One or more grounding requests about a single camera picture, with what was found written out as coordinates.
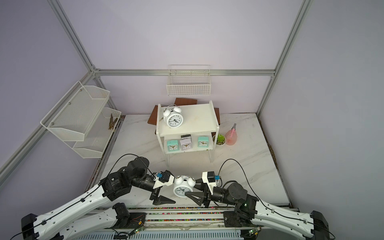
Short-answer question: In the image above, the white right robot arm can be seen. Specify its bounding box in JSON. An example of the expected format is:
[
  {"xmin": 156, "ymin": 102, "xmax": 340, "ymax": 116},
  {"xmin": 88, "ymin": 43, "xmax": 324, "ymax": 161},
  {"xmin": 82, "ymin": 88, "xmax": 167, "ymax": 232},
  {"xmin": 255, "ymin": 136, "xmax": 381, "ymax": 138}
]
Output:
[{"xmin": 185, "ymin": 181, "xmax": 335, "ymax": 240}]

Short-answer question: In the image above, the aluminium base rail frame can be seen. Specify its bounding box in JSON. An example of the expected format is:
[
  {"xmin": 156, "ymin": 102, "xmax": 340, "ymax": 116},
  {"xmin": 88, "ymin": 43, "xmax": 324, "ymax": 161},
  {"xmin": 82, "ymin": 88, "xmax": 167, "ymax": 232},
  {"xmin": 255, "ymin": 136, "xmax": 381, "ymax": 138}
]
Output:
[{"xmin": 80, "ymin": 207, "xmax": 305, "ymax": 240}]

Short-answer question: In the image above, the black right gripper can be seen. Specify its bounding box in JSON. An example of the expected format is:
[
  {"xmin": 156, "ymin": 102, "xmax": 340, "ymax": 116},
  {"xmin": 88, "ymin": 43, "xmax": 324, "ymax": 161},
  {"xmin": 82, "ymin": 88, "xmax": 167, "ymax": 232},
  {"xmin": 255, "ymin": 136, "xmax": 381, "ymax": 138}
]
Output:
[{"xmin": 187, "ymin": 176, "xmax": 237, "ymax": 207}]

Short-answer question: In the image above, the white mesh upper wall bin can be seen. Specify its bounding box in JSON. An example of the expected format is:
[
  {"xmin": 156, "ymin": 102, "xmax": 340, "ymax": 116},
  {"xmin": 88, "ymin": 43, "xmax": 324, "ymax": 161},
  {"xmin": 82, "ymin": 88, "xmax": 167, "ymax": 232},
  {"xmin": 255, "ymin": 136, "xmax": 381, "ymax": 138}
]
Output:
[{"xmin": 40, "ymin": 82, "xmax": 110, "ymax": 142}]

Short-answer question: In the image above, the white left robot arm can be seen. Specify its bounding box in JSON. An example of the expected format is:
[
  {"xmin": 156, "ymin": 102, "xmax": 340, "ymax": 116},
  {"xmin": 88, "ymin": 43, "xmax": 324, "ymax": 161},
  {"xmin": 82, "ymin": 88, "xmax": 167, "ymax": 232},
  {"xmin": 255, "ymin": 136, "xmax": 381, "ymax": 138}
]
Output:
[{"xmin": 21, "ymin": 157, "xmax": 175, "ymax": 240}]

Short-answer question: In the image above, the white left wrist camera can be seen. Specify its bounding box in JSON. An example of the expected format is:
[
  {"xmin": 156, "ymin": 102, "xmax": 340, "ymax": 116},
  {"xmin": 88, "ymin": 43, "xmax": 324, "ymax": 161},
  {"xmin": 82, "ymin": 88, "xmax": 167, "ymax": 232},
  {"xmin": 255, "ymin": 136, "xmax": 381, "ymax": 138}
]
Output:
[{"xmin": 153, "ymin": 170, "xmax": 175, "ymax": 189}]

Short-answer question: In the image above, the mint green alarm clock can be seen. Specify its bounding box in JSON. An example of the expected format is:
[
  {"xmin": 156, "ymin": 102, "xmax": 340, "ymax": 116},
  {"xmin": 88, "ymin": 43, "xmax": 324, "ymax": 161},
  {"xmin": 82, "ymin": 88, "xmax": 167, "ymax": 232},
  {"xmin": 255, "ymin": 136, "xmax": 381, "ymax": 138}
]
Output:
[
  {"xmin": 198, "ymin": 136, "xmax": 209, "ymax": 148},
  {"xmin": 167, "ymin": 140, "xmax": 180, "ymax": 152}
]

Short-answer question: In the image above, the white wire wall basket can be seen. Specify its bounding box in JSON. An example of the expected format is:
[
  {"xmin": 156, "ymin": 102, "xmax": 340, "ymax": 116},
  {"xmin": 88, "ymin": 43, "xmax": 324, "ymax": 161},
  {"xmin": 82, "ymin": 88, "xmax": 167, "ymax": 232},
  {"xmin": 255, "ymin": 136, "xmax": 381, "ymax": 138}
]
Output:
[{"xmin": 167, "ymin": 65, "xmax": 212, "ymax": 97}]

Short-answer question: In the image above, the white twin-bell alarm clock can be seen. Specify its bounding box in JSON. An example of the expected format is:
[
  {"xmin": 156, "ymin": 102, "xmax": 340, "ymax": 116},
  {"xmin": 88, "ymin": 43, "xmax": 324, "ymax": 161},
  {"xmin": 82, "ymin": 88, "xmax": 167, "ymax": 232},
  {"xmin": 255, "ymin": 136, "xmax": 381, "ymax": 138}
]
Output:
[{"xmin": 163, "ymin": 105, "xmax": 184, "ymax": 128}]

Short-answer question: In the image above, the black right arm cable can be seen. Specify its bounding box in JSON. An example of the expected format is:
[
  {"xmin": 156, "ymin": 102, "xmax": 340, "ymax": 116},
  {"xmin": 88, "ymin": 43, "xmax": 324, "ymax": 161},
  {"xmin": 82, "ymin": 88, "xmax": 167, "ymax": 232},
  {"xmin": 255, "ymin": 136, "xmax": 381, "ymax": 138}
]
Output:
[{"xmin": 212, "ymin": 158, "xmax": 337, "ymax": 240}]

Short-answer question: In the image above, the clear square alarm clock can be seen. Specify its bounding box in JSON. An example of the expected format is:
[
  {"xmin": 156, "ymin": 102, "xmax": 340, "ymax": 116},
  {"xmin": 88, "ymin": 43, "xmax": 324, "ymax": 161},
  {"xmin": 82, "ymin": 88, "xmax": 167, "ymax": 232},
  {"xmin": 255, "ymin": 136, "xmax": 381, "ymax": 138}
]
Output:
[
  {"xmin": 180, "ymin": 138, "xmax": 193, "ymax": 151},
  {"xmin": 181, "ymin": 135, "xmax": 192, "ymax": 140}
]

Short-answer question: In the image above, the green succulent in white pot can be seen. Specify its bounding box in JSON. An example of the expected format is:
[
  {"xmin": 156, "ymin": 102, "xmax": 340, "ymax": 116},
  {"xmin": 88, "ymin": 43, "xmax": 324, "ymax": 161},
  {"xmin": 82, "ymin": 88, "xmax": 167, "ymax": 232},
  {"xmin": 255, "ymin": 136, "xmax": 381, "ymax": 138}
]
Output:
[{"xmin": 213, "ymin": 134, "xmax": 226, "ymax": 146}]

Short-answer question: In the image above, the pink spray bottle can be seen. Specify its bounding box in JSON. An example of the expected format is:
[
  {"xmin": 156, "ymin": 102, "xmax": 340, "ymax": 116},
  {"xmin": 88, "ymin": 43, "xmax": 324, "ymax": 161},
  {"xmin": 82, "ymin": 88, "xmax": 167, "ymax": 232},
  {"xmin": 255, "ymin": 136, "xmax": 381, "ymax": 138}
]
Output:
[{"xmin": 225, "ymin": 123, "xmax": 238, "ymax": 146}]

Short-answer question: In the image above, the white mesh lower wall bin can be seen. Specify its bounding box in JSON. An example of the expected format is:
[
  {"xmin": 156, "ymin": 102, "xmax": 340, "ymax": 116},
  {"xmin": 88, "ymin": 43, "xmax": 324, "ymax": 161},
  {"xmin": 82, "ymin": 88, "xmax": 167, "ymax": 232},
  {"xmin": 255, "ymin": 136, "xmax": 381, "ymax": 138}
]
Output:
[{"xmin": 71, "ymin": 108, "xmax": 121, "ymax": 159}]

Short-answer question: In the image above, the white two-tier shelf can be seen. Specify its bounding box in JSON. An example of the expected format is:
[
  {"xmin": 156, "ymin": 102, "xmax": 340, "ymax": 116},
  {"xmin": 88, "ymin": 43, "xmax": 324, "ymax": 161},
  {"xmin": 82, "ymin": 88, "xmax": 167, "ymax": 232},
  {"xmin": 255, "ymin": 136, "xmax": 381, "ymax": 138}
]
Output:
[{"xmin": 156, "ymin": 101, "xmax": 220, "ymax": 167}]

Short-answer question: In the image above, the white mesh wall bin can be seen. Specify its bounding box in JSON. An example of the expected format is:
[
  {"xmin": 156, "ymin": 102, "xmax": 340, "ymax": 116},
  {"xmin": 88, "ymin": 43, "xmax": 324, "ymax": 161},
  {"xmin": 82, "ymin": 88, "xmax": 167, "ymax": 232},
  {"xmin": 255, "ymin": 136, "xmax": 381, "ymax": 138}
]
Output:
[
  {"xmin": 40, "ymin": 82, "xmax": 110, "ymax": 142},
  {"xmin": 71, "ymin": 108, "xmax": 121, "ymax": 159}
]

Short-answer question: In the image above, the brown wooden step stand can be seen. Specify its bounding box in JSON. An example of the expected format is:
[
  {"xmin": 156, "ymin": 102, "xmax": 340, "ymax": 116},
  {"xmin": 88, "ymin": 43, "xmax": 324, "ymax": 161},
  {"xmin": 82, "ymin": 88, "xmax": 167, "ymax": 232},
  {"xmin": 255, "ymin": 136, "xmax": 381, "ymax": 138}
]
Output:
[{"xmin": 148, "ymin": 98, "xmax": 220, "ymax": 137}]

